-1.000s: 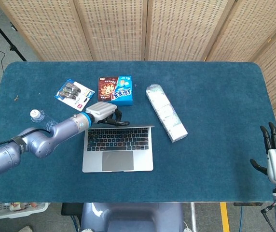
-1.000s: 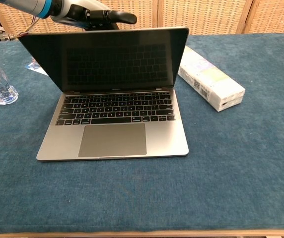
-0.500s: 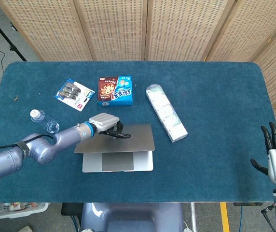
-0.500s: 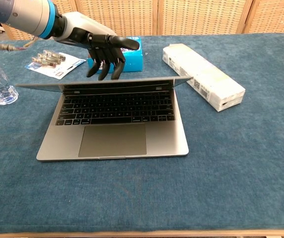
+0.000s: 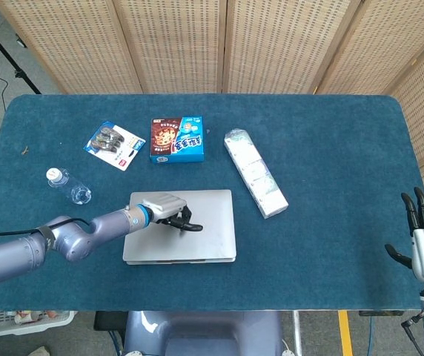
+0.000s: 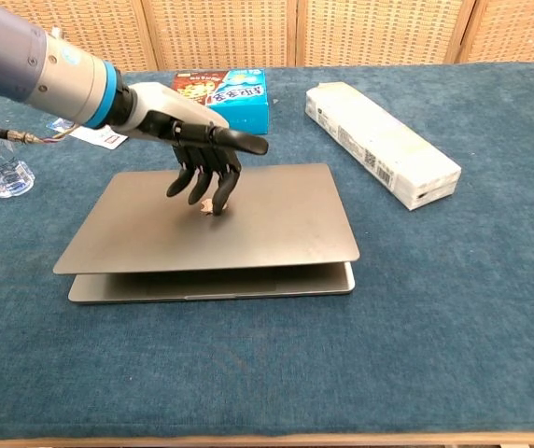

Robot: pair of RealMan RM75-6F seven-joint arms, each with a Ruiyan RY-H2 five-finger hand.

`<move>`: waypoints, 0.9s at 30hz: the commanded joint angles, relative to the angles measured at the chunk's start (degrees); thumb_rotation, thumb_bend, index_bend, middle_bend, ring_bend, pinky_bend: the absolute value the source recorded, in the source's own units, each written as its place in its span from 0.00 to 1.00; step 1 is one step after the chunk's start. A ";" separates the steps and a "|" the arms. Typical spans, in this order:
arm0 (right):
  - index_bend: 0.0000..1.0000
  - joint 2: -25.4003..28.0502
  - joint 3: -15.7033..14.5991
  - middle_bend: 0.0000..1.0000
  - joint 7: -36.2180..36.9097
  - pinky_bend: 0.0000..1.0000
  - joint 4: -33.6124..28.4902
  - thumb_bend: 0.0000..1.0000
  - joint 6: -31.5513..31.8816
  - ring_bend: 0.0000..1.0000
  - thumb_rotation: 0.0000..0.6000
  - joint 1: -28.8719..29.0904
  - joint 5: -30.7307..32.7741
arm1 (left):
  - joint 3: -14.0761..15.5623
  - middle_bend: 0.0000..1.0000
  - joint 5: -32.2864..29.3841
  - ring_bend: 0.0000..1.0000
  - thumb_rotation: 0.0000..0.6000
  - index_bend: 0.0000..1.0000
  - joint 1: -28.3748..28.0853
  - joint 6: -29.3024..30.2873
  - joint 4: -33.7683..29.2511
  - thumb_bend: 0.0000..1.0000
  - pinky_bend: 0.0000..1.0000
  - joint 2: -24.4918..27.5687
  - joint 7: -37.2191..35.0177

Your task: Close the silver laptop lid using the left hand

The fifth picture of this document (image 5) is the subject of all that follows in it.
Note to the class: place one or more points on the blue binder clip blister pack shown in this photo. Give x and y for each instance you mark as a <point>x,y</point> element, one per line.
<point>115,145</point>

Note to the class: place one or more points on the black box under table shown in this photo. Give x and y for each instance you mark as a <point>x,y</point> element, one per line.
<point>108,322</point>

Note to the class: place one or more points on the clear plastic water bottle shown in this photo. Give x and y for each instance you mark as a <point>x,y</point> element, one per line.
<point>69,185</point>

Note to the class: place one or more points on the woven folding screen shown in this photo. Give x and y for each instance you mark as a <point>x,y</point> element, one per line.
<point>256,44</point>

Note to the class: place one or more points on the white plastic basket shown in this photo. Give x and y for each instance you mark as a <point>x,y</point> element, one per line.
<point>26,322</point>

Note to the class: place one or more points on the silver laptop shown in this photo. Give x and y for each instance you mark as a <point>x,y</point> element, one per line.
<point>186,237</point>

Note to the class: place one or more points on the white tissue pack sleeve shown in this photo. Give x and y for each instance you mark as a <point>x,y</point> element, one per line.
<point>255,171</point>

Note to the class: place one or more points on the blue cookie box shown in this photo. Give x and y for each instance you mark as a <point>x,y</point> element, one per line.
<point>177,140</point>

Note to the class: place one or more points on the blue table cloth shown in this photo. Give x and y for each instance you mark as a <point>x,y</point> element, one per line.
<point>308,222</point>

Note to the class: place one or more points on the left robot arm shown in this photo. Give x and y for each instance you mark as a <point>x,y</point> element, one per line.
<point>67,243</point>

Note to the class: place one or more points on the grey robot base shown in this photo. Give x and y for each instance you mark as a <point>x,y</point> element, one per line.
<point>202,333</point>

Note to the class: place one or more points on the black tripod stand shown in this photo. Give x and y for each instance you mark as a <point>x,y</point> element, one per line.
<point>4,52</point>

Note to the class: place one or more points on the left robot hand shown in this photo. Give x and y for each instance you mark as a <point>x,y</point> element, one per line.
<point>167,211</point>

